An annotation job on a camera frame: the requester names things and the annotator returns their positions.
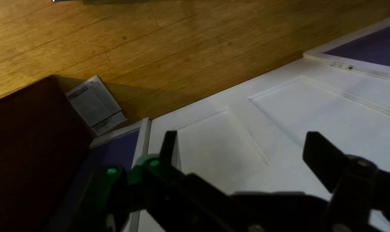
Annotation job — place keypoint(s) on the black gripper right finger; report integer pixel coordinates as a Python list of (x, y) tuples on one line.
[(327, 161)]

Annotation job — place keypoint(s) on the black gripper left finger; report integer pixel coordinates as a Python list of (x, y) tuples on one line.
[(169, 150)]

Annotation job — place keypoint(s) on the white panelled door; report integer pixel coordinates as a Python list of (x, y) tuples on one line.
[(289, 116)]

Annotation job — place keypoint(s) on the grey printed paper booklet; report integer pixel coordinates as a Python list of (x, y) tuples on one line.
[(96, 105)]

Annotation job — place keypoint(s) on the small metal door latch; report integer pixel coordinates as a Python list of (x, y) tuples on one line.
[(343, 66)]

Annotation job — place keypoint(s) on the dark brown wooden cabinet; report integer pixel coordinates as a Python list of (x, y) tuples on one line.
[(31, 155)]

